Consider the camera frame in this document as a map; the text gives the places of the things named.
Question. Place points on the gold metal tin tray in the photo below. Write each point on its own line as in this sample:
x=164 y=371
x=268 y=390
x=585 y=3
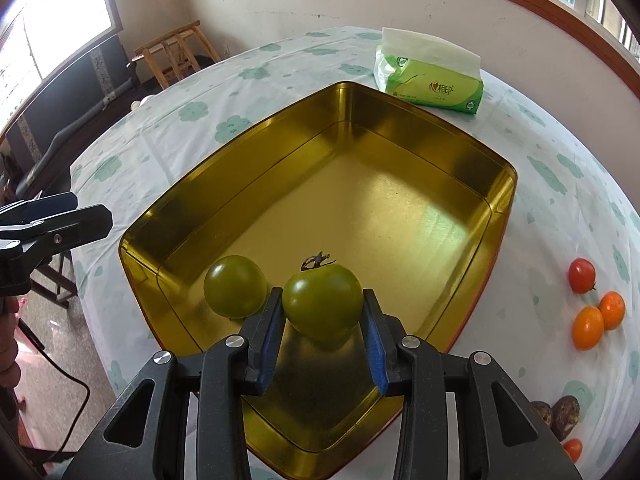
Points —
x=375 y=200

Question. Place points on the brown water chestnut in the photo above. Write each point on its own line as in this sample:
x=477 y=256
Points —
x=542 y=414
x=566 y=412

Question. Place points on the stemless green tomato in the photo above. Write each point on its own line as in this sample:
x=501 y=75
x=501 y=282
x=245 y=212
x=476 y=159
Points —
x=232 y=285

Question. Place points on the white green-patterned tablecloth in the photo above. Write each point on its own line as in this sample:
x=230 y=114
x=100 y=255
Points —
x=300 y=75

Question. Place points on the person's left hand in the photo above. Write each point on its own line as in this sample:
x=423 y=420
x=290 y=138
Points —
x=7 y=345

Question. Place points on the dark wooden stool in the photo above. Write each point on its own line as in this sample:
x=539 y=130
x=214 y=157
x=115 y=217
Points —
x=65 y=285

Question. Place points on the small white object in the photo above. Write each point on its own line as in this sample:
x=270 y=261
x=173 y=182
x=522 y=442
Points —
x=139 y=103

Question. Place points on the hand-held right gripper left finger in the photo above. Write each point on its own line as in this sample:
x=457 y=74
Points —
x=270 y=340

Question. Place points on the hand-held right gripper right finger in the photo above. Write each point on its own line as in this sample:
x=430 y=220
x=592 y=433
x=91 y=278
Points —
x=375 y=350

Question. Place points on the grey padded rail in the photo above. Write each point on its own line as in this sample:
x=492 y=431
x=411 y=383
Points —
x=80 y=121

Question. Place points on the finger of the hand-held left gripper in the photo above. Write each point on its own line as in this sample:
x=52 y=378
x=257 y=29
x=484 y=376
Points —
x=55 y=202
x=85 y=225

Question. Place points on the bright glass door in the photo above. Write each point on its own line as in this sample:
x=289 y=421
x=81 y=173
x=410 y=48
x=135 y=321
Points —
x=65 y=10

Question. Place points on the red cherry tomato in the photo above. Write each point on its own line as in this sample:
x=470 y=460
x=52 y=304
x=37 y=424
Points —
x=581 y=275
x=573 y=450

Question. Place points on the green tomato with stem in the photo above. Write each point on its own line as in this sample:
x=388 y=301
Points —
x=320 y=300

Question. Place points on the brown framed window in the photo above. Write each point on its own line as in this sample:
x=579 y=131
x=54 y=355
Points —
x=545 y=7

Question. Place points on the light wooden chair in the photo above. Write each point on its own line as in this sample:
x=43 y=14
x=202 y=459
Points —
x=172 y=50

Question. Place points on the small orange kumquat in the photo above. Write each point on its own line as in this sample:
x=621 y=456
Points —
x=588 y=328
x=612 y=310

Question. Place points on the green tissue pack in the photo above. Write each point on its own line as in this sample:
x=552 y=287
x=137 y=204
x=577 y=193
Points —
x=430 y=85

